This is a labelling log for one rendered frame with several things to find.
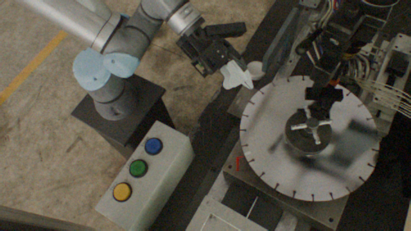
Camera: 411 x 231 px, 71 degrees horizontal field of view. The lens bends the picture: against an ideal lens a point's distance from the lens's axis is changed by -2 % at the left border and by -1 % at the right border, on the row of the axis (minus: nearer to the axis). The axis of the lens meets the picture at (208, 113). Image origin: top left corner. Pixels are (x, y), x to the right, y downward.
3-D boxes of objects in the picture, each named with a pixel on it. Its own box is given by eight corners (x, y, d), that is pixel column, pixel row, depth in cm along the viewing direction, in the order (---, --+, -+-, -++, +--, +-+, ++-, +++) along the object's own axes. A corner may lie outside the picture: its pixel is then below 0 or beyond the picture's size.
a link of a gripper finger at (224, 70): (234, 102, 76) (210, 75, 75) (248, 86, 78) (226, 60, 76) (239, 101, 73) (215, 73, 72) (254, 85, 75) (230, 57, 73)
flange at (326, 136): (276, 138, 72) (277, 134, 69) (297, 104, 75) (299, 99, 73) (318, 162, 68) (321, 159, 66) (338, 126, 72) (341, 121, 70)
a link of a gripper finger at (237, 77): (239, 101, 73) (215, 73, 72) (254, 85, 75) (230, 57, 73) (245, 99, 70) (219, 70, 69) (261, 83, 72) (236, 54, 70)
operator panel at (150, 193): (145, 237, 83) (127, 232, 70) (115, 216, 86) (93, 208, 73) (196, 154, 93) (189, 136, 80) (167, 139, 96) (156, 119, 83)
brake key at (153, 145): (156, 157, 79) (154, 154, 77) (144, 150, 80) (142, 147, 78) (164, 145, 80) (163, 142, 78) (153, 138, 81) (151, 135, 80)
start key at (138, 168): (141, 179, 76) (139, 178, 75) (129, 172, 78) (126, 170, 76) (149, 167, 78) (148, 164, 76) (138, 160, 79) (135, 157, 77)
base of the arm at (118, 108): (88, 108, 104) (74, 95, 95) (114, 77, 109) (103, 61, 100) (121, 127, 100) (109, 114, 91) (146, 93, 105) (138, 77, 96)
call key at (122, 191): (125, 203, 74) (122, 202, 72) (113, 196, 75) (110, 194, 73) (134, 190, 75) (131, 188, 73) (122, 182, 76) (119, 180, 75)
